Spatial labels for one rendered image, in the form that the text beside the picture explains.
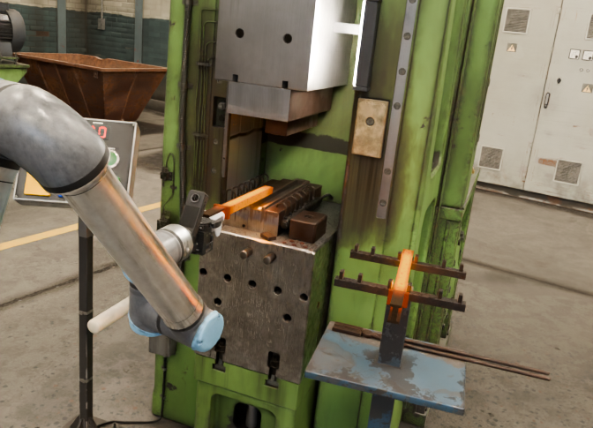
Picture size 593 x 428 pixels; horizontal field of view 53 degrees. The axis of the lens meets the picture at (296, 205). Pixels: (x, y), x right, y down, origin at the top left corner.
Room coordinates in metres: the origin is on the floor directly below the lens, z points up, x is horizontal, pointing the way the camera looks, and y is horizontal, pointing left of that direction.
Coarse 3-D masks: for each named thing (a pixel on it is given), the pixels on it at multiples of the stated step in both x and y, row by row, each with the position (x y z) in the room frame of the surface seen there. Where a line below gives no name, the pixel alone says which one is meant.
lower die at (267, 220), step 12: (276, 180) 2.19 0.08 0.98; (288, 180) 2.17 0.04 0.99; (288, 192) 1.96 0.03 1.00; (300, 192) 2.00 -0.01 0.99; (312, 192) 2.05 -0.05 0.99; (288, 204) 1.85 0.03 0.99; (240, 216) 1.79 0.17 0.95; (252, 216) 1.77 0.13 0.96; (264, 216) 1.76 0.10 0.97; (276, 216) 1.75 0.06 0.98; (240, 228) 1.79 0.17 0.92; (252, 228) 1.77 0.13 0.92; (264, 228) 1.76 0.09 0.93; (276, 228) 1.75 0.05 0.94; (288, 228) 1.83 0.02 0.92
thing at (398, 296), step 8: (408, 256) 1.51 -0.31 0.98; (400, 264) 1.45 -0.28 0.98; (408, 264) 1.45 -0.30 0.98; (400, 272) 1.39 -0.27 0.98; (408, 272) 1.40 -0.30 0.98; (400, 280) 1.34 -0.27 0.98; (408, 280) 1.37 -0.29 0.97; (400, 288) 1.29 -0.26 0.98; (392, 296) 1.22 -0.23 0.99; (400, 296) 1.22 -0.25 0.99; (408, 296) 1.25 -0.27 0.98; (392, 304) 1.18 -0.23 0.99; (400, 304) 1.18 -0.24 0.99; (392, 312) 1.18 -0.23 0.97; (400, 312) 1.22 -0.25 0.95; (392, 320) 1.18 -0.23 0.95
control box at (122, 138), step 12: (96, 120) 1.87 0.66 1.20; (108, 120) 1.87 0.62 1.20; (108, 132) 1.85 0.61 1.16; (120, 132) 1.86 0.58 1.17; (132, 132) 1.86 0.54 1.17; (108, 144) 1.84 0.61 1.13; (120, 144) 1.84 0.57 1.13; (132, 144) 1.85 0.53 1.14; (120, 156) 1.82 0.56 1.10; (132, 156) 1.83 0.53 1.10; (120, 168) 1.80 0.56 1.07; (132, 168) 1.82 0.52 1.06; (24, 180) 1.74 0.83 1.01; (120, 180) 1.78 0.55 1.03; (132, 180) 1.83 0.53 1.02; (132, 192) 1.83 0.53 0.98; (24, 204) 1.76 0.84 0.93; (36, 204) 1.76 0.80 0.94; (48, 204) 1.75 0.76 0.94; (60, 204) 1.74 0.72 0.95
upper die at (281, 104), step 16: (240, 96) 1.80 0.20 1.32; (256, 96) 1.78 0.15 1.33; (272, 96) 1.76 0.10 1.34; (288, 96) 1.75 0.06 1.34; (304, 96) 1.87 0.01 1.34; (320, 96) 2.02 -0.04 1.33; (240, 112) 1.80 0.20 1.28; (256, 112) 1.78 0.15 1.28; (272, 112) 1.76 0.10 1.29; (288, 112) 1.75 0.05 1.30; (304, 112) 1.88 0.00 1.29; (320, 112) 2.04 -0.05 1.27
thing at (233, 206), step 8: (248, 192) 1.74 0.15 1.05; (256, 192) 1.75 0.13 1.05; (264, 192) 1.78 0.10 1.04; (272, 192) 1.85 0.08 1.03; (232, 200) 1.63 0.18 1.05; (240, 200) 1.64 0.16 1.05; (248, 200) 1.67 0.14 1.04; (256, 200) 1.73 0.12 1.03; (216, 208) 1.51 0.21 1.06; (224, 208) 1.53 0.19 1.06; (232, 208) 1.57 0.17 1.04; (240, 208) 1.62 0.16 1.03; (208, 216) 1.45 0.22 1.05
